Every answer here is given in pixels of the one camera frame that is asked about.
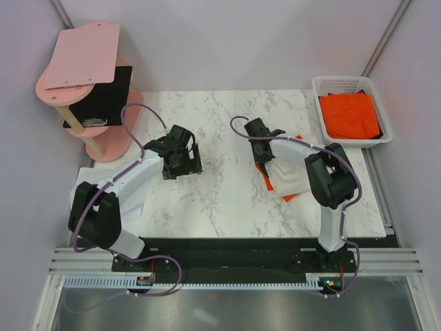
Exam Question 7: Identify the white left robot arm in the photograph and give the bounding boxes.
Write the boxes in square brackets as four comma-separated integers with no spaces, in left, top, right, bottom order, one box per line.
[68,125,203,271]

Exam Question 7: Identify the pink clipboard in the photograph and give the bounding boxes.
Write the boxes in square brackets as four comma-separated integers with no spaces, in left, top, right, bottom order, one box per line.
[43,23,120,90]

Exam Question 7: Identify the white slotted cable duct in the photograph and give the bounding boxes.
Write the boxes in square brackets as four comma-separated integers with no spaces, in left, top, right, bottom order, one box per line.
[63,275,322,290]

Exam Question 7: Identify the orange t-shirt in basket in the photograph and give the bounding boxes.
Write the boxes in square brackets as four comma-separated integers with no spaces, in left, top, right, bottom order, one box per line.
[319,91,382,140]

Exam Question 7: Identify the white plastic basket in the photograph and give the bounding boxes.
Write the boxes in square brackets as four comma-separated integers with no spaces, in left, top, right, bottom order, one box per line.
[311,75,393,148]

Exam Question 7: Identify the cream and green t-shirt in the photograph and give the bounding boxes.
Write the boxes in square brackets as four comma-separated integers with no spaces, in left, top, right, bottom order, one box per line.
[265,159,310,197]

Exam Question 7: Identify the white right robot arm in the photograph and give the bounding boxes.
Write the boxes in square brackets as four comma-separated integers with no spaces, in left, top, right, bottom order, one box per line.
[244,118,360,272]

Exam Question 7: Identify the pink tiered shelf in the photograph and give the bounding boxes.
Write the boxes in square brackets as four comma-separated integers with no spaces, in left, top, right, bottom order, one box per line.
[35,21,145,163]

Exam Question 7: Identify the orange t-shirt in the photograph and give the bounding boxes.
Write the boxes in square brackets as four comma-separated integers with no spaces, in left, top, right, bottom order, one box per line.
[254,149,306,202]
[319,91,382,140]

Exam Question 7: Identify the white folded t-shirt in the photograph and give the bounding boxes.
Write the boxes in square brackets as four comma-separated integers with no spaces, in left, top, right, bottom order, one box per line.
[70,167,148,221]

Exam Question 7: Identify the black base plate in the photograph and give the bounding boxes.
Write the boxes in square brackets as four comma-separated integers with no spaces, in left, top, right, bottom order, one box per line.
[112,238,357,282]

